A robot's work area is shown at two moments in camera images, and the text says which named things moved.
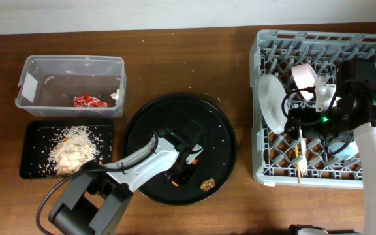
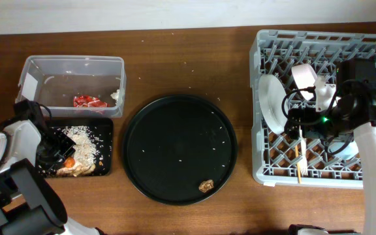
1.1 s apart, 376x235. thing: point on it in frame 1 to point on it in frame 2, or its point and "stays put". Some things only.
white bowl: x=304 y=76 stays put
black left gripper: x=186 y=179 to x=68 y=150
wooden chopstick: x=297 y=166 stays put
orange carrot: x=194 y=162 to x=69 y=162
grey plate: x=272 y=94 stays put
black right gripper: x=308 y=128 stays put
